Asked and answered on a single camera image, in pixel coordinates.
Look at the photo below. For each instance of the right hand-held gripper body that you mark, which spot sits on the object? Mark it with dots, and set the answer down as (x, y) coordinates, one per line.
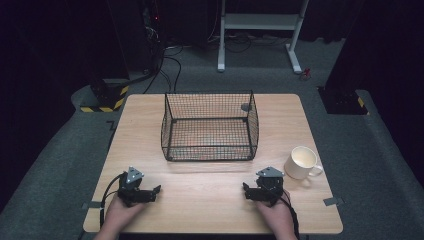
(270, 186)

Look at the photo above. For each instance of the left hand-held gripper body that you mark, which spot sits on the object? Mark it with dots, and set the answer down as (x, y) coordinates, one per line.
(131, 191)

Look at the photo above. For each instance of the person's left hand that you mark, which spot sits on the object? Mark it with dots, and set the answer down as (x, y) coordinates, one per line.
(120, 215)

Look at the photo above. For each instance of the person's right hand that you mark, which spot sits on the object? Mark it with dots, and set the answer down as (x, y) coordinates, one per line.
(275, 216)

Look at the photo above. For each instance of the white cup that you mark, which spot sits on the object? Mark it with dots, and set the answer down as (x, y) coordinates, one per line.
(301, 163)

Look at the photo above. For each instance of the grey tape piece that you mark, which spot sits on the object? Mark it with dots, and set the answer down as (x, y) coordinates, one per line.
(332, 201)
(92, 205)

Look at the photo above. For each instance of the black base with yellow stripes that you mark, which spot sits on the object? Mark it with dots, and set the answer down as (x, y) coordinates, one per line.
(343, 101)
(105, 96)

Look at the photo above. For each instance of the small red object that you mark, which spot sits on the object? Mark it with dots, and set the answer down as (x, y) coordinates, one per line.
(306, 74)

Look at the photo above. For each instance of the dark equipment rack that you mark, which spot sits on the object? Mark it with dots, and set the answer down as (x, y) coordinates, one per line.
(153, 30)

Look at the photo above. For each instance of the dark curtain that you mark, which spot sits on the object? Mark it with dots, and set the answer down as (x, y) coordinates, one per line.
(50, 50)
(383, 50)

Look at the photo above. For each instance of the white metal stand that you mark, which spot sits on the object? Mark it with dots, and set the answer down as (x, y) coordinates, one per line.
(260, 21)

